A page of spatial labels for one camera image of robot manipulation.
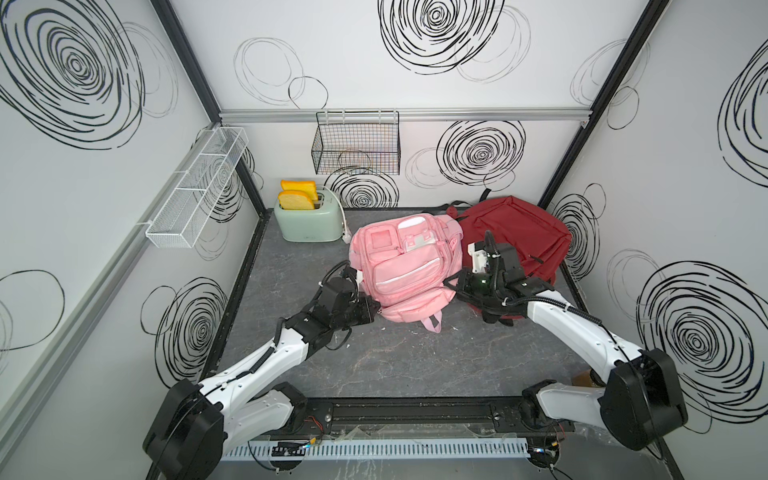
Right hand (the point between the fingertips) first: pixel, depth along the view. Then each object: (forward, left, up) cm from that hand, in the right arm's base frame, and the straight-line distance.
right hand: (447, 282), depth 82 cm
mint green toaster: (+25, +41, -5) cm, 48 cm away
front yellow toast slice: (+26, +48, +5) cm, 55 cm away
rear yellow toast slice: (+31, +44, +6) cm, 54 cm away
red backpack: (+19, -33, -6) cm, 38 cm away
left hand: (-6, +18, -3) cm, 19 cm away
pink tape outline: (+10, +10, -6) cm, 15 cm away
